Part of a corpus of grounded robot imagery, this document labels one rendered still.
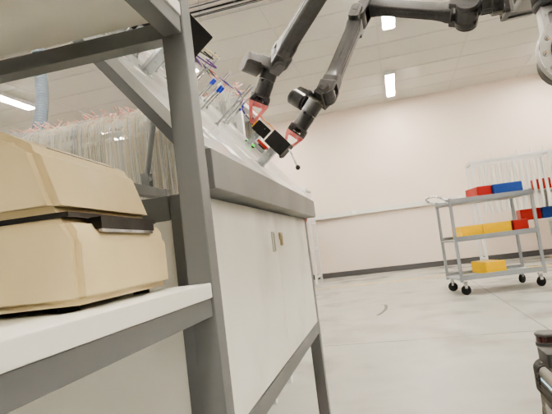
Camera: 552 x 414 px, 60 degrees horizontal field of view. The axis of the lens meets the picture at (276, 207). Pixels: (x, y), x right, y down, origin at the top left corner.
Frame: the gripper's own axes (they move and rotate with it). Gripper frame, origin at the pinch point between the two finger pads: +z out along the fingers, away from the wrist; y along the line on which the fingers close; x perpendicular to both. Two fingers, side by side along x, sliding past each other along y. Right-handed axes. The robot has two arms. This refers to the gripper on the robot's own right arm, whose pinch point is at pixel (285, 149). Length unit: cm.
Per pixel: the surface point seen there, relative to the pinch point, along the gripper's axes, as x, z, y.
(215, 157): -8, 5, 93
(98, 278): -7, 18, 126
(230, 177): -5, 8, 87
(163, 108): -19, 3, 92
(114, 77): -36, 5, 73
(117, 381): -2, 44, 99
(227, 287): 6, 25, 87
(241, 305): 10, 28, 81
